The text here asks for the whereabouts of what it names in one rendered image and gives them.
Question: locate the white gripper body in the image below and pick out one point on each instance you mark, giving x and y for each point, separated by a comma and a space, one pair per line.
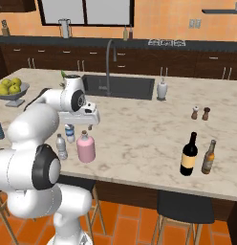
79, 118

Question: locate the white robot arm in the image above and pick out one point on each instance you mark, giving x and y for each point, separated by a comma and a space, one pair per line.
31, 127

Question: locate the blue-label plastic water bottle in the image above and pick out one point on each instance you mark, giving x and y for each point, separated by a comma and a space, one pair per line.
70, 133

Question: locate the pink plastic bottle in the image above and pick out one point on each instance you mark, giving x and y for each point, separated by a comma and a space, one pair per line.
85, 150

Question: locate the clear plastic water bottle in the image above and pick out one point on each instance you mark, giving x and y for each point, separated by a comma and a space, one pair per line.
61, 148

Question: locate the green bottle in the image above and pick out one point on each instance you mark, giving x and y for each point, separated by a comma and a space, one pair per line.
63, 74

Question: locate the dark sink basin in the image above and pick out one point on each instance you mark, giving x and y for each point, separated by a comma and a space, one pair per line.
123, 86

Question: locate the grey curved tap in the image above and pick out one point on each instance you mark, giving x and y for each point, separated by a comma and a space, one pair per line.
108, 63

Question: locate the grey fruit bowl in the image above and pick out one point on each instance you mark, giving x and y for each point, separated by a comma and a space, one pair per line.
15, 96

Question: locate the green apple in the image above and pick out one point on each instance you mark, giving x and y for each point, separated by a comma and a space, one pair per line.
2, 90
16, 81
14, 89
6, 83

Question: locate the black seat wooden stool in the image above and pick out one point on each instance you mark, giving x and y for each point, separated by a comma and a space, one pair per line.
91, 204
184, 205
2, 217

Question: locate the white soap dispenser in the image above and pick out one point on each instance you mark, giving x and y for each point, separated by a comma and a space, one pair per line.
161, 90

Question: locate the dark wood cupboard run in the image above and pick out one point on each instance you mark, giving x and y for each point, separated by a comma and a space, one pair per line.
139, 60

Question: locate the grey jug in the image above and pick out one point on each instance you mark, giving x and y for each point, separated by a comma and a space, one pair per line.
64, 29

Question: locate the olive glass bottle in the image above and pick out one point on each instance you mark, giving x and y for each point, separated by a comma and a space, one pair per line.
125, 33

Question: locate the dark red bottle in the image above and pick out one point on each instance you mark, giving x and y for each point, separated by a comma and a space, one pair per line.
131, 33

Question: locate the black wine bottle yellow label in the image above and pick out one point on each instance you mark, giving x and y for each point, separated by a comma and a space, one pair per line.
188, 159

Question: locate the white-top brown shaker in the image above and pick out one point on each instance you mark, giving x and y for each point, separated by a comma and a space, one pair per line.
195, 113

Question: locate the black-framed window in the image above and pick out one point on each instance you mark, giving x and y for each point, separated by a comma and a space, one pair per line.
85, 12

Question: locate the hob with grey rings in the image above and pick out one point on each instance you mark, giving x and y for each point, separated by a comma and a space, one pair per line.
167, 42

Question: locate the brown knife block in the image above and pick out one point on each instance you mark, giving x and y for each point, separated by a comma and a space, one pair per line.
5, 29

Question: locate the dark-top brown shaker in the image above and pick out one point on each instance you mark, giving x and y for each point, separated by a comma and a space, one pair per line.
205, 114

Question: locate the brown glass beer bottle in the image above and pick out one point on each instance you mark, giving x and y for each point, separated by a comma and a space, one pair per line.
208, 159

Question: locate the dark wood wall cupboard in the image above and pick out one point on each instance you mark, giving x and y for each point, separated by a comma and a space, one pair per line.
15, 5

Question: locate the grey wall outlet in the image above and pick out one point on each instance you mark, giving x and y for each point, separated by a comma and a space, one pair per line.
191, 23
198, 23

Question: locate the dark wall shelf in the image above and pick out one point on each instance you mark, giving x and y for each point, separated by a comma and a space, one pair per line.
220, 11

